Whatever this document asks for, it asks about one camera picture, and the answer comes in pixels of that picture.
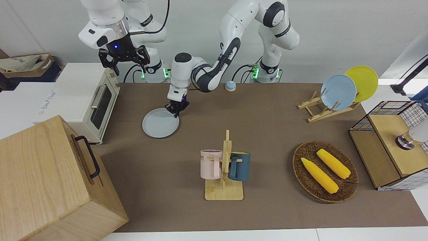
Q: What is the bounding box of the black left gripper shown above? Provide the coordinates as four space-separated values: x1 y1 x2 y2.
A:
166 99 190 118

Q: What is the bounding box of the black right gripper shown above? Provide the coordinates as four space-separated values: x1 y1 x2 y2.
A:
98 33 150 77

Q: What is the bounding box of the gray round plate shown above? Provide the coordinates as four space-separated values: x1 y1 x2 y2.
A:
142 107 180 139

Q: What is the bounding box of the light blue plate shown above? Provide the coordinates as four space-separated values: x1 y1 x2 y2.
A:
321 74 357 111

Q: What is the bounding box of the yellow plate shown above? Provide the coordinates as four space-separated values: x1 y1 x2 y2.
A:
344 66 379 103

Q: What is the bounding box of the pink mug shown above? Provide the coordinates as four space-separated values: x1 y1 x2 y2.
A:
200 150 223 180

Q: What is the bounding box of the white toaster oven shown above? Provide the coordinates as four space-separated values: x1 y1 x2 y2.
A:
33 63 121 145

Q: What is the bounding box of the dark blue bin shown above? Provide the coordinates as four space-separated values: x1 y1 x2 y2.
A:
0 62 63 91

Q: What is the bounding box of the dark teal mug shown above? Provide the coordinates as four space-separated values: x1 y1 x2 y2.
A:
228 152 251 182

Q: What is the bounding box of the brown table mat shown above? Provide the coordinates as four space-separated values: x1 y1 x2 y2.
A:
100 83 428 233

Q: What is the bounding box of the wooden mug stand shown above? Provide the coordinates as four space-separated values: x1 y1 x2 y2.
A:
205 130 244 201

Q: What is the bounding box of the brown paper bag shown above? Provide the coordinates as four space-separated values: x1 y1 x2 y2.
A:
0 54 56 79

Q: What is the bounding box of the wooden dish rack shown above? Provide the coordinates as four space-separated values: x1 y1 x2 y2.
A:
297 91 360 123

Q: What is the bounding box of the wooden drawer box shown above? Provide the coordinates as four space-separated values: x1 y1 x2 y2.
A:
0 115 129 241

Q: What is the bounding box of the yellow corn cob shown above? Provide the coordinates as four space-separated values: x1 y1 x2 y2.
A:
301 157 339 194
316 149 351 180

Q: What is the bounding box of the brown wicker basket tray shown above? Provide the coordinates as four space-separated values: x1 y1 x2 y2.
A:
293 141 359 204

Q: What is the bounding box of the black stand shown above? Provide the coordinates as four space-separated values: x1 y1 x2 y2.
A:
390 55 428 96

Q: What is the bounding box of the blue object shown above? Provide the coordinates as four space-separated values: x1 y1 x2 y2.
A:
411 86 428 105

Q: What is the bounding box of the black base cable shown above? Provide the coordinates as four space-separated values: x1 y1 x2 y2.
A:
123 65 144 83
232 64 261 83

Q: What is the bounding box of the white toaster oven handle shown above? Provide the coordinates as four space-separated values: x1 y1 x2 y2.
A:
90 84 107 109

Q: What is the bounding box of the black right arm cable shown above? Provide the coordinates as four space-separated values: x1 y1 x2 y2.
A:
129 0 170 35

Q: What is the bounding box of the black metal box handle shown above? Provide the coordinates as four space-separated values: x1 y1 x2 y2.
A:
75 135 101 179

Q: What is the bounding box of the wire basket with grid cloth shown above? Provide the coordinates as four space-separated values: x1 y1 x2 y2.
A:
349 100 428 191

